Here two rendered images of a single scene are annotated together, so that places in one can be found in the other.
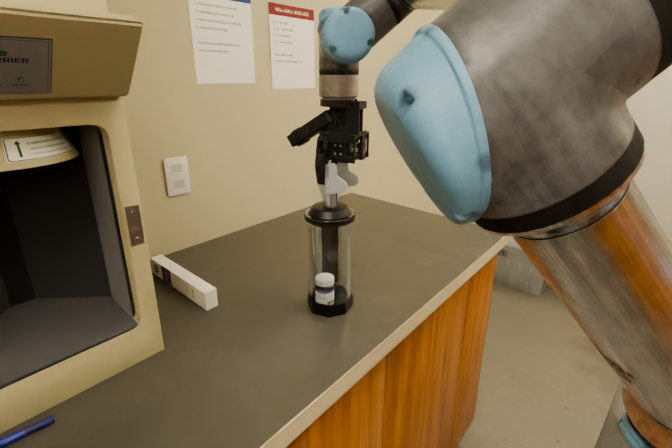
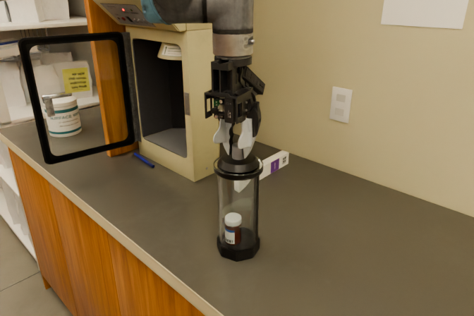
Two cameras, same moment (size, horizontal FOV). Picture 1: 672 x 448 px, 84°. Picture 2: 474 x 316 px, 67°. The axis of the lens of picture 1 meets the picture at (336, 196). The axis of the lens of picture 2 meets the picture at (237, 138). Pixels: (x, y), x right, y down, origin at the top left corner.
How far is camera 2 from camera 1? 1.03 m
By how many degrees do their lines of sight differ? 85
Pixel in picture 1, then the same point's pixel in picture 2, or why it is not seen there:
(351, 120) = (215, 78)
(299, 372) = (157, 233)
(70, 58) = not seen: hidden behind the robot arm
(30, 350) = (173, 140)
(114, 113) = (183, 40)
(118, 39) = not seen: hidden behind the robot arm
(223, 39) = not seen: outside the picture
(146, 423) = (141, 188)
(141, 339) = (186, 166)
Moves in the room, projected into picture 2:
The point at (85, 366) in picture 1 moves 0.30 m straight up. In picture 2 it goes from (169, 158) to (163, 70)
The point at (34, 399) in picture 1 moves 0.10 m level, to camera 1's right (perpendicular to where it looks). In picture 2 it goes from (158, 156) to (151, 169)
